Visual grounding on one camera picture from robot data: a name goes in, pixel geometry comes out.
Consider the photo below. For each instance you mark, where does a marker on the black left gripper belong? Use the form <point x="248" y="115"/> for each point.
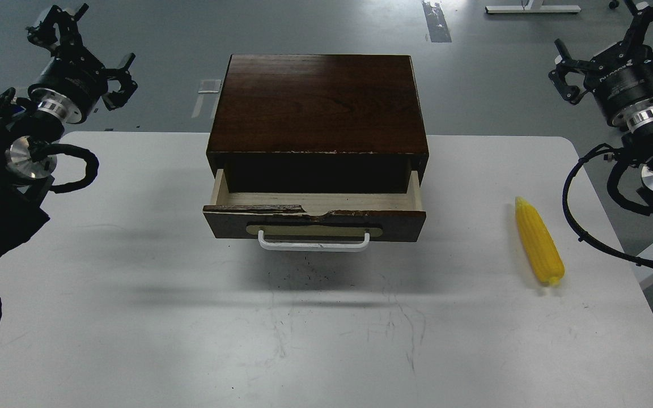
<point x="80" y="79"/>

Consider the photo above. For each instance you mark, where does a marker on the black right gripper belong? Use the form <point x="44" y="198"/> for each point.
<point x="632" y="85"/>

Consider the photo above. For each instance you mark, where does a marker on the yellow corn cob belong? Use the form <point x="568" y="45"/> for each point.
<point x="538" y="244"/>

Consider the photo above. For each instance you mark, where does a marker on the wooden drawer with white handle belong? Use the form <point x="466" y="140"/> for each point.
<point x="316" y="222"/>

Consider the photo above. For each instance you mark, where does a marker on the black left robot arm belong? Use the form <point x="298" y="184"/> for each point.
<point x="33" y="160"/>

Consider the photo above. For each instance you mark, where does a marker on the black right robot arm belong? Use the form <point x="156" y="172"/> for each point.
<point x="630" y="182"/>

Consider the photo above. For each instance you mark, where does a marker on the grey floor tape strip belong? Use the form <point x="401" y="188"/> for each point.
<point x="438" y="30"/>

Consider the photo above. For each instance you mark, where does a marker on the dark wooden cabinet box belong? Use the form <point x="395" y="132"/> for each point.
<point x="318" y="123"/>

